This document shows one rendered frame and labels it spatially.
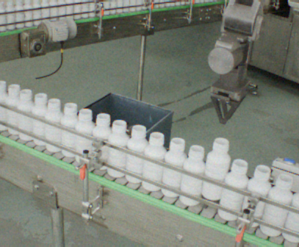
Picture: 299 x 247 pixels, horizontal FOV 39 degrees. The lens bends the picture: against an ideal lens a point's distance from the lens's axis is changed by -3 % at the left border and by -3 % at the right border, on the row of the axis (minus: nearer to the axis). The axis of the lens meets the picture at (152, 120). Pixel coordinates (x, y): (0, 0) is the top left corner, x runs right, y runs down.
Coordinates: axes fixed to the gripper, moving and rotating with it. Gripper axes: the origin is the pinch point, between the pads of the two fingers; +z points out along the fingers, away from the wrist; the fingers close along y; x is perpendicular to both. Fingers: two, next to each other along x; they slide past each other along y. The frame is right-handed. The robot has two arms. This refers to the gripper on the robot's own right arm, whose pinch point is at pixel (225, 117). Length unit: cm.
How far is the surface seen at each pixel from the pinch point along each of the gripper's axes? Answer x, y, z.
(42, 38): -143, -96, 32
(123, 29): -131, -168, 40
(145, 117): -51, -56, 39
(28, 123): -62, 3, 20
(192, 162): -5.7, 2.6, 13.3
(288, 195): 19.4, 2.0, 14.0
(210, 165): -0.9, 2.8, 12.6
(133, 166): -22.5, 3.0, 20.9
